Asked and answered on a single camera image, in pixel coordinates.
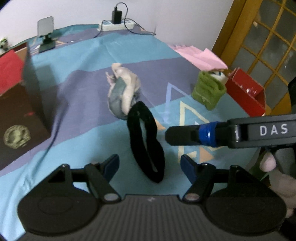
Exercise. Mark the black charger plug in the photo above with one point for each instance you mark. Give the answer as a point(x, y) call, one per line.
point(116, 17)

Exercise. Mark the wooden lattice door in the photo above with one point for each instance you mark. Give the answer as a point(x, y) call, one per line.
point(259, 37)

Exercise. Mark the person right hand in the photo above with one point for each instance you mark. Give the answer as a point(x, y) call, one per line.
point(282, 184)

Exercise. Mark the red box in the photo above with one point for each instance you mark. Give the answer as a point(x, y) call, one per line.
point(247, 92)

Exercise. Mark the black sock band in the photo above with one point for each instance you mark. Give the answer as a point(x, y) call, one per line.
point(146, 149)

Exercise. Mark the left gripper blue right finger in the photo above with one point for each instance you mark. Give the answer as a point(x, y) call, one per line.
point(188, 166)

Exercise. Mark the grey pink crumpled cloth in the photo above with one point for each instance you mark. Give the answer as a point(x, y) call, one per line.
point(124, 90)

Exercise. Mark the brown cardboard box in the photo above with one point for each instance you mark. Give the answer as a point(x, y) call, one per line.
point(23, 124)

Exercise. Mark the red cloth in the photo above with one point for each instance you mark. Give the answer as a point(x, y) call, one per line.
point(10, 71)

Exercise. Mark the teal purple patterned bedsheet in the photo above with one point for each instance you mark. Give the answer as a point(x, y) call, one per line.
point(73, 87)

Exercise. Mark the green folded towel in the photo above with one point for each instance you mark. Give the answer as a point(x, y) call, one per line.
point(208, 90)

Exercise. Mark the pink folded cloth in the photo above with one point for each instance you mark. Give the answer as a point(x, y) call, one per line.
point(204, 60)

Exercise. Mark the white power strip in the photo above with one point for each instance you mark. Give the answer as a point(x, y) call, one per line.
point(106, 26)

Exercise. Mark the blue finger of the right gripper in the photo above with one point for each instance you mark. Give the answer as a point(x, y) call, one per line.
point(213, 134)

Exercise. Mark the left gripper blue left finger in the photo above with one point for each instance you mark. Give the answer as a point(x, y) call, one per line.
point(110, 166)

